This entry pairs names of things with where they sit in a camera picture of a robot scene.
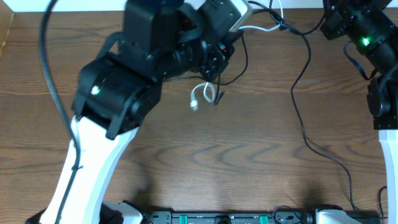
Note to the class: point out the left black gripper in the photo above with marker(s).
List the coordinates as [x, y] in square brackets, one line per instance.
[218, 64]

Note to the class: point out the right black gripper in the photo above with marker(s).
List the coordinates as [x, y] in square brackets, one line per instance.
[337, 17]

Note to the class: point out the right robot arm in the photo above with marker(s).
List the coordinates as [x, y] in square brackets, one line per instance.
[375, 37]

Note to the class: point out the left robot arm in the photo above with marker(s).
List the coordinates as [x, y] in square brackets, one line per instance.
[159, 40]

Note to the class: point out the wooden side board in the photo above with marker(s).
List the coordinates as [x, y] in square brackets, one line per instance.
[6, 19]

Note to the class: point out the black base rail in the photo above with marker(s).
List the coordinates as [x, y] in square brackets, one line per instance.
[282, 214]

